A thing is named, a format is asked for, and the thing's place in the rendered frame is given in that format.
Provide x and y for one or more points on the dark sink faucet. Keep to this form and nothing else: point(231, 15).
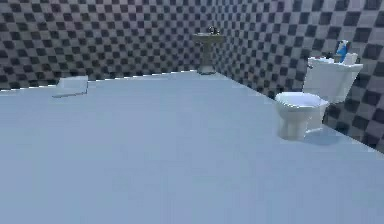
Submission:
point(213, 30)

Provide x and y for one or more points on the white flat floor box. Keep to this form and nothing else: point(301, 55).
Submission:
point(72, 85)

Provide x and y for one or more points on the white toilet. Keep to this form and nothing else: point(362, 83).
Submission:
point(316, 90)

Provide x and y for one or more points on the blue spray bottle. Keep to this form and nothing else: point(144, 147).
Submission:
point(342, 48)

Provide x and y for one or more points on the white paper roll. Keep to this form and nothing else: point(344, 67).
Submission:
point(350, 58)

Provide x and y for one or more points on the grey pedestal sink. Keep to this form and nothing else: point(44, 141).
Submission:
point(207, 43)

